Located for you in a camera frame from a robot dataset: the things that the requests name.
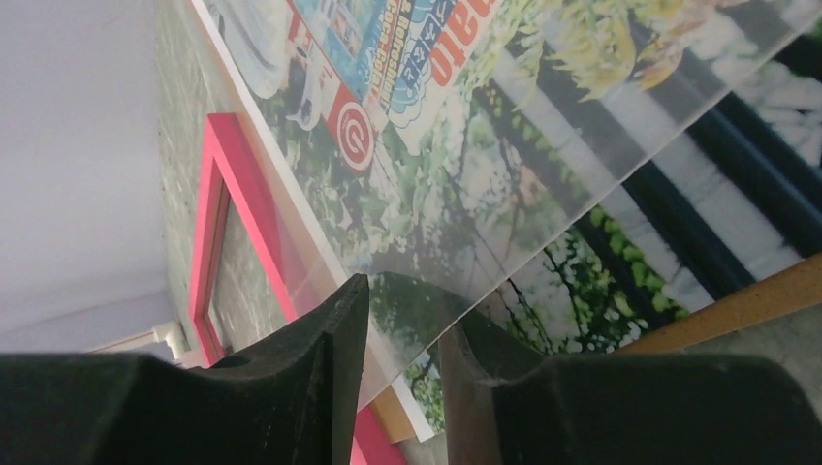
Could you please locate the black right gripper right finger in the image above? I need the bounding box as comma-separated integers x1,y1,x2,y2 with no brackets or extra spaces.
438,312,821,464

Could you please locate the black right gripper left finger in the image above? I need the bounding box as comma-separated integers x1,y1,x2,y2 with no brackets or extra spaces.
1,274,369,464

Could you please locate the colourful printed photo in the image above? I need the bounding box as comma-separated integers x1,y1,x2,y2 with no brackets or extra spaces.
192,0,822,444

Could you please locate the pink wooden photo frame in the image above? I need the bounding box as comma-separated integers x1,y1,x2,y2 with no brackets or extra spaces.
187,112,409,465

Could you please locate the clear acrylic glazing sheet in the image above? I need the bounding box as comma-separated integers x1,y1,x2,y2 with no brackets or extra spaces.
186,0,822,412

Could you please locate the brown fibreboard backing panel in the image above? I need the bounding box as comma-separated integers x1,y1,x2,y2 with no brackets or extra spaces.
368,253,822,446

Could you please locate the white PVC pipe stand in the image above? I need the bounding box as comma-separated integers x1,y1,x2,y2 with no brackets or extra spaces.
89,322,198,368

